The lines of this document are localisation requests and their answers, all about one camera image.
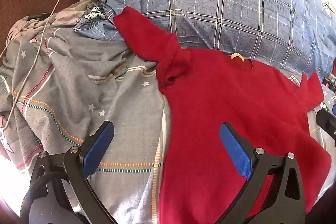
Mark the grey star-print bed sheet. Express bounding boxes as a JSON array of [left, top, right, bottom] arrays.
[[0, 10, 336, 224]]

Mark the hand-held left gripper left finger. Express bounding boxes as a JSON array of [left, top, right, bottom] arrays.
[[29, 120, 118, 224]]

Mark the pale pink-grey cloth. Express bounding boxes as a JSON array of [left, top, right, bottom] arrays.
[[7, 9, 79, 42]]

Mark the red sweater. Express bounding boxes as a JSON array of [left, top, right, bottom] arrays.
[[113, 6, 332, 224]]

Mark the black flat device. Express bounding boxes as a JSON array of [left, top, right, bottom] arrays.
[[26, 13, 51, 21]]

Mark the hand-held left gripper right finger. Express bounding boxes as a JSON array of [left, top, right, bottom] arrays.
[[215, 122, 306, 224]]

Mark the grey power strip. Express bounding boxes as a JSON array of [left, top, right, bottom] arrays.
[[67, 0, 99, 12]]

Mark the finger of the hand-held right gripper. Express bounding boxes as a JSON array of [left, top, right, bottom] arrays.
[[316, 102, 336, 147]]

